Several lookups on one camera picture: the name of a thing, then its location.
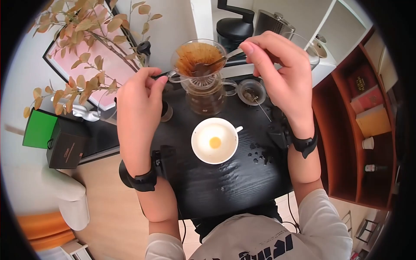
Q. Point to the person's left hand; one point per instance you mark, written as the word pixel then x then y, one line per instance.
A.
pixel 138 113

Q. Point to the person's right hand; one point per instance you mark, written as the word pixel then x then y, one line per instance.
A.
pixel 286 81

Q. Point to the person's left thumb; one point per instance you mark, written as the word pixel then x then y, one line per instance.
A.
pixel 159 89

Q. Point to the person's right thumb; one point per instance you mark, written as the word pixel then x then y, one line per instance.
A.
pixel 249 57

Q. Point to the person's right index finger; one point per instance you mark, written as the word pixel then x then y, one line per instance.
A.
pixel 265 37

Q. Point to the person's left index finger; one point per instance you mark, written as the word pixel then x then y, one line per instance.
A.
pixel 150 72

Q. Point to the metal spoon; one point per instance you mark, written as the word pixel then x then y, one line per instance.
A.
pixel 211 63

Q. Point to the steel flask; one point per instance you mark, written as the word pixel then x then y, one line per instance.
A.
pixel 272 22

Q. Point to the dark cylindrical container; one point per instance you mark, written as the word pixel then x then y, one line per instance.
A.
pixel 166 112

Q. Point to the black coffee grinder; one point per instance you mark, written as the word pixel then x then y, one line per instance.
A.
pixel 234 27

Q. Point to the small round glass dish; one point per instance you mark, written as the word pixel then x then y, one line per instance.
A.
pixel 251 92

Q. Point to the pink framed picture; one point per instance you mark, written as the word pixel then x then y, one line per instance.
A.
pixel 107 61

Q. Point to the clear glass pitcher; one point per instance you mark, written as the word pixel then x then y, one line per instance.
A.
pixel 308 48

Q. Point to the glass dripper with paper filter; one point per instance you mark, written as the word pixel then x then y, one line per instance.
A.
pixel 195 58

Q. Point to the glass coffee carafe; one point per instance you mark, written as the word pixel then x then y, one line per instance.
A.
pixel 205 100

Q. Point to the thin metal stick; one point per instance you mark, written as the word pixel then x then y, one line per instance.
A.
pixel 263 110

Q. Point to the dried leaf branches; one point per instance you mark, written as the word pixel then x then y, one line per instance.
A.
pixel 81 42

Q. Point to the white cup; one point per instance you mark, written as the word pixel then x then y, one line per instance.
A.
pixel 214 141

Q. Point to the silver vase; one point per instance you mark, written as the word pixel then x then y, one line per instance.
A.
pixel 85 113

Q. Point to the white shelf unit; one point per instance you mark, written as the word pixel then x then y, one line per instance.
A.
pixel 344 29

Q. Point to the black wrist band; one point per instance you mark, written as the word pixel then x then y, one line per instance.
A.
pixel 304 144
pixel 143 182

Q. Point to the green box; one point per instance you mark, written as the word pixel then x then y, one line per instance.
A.
pixel 39 129

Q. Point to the wooden bookshelf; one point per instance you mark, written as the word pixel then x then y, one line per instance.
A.
pixel 360 130

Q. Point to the white armchair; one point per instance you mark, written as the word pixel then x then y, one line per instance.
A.
pixel 70 198

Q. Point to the person's body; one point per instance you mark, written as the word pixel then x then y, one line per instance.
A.
pixel 260 237

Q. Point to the orange cushion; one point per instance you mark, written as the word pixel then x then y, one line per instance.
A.
pixel 45 230

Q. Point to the dark stool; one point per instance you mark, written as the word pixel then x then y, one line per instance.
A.
pixel 367 229

